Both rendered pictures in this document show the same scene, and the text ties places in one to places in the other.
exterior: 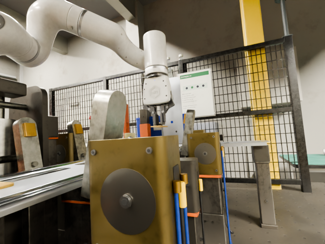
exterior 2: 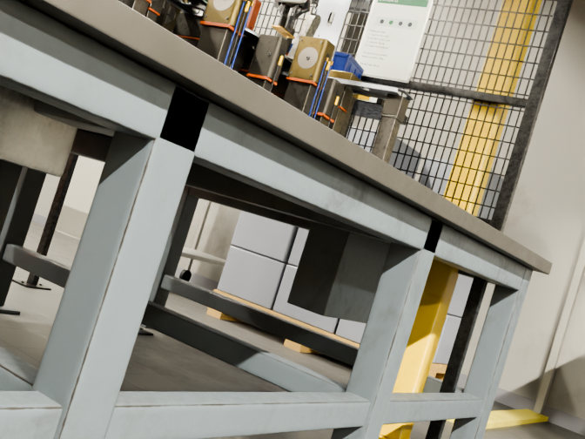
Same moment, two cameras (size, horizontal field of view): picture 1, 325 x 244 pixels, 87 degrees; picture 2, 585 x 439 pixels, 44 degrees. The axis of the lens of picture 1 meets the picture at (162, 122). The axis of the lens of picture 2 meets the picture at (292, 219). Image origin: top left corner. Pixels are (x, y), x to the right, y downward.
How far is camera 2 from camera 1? 1.56 m
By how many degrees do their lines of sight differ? 11
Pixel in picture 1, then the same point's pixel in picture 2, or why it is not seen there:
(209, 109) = (402, 68)
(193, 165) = (279, 41)
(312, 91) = not seen: outside the picture
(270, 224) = not seen: hidden behind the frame
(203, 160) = (304, 64)
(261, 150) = (393, 101)
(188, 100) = (376, 43)
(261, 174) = (382, 130)
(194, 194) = (271, 62)
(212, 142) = (318, 48)
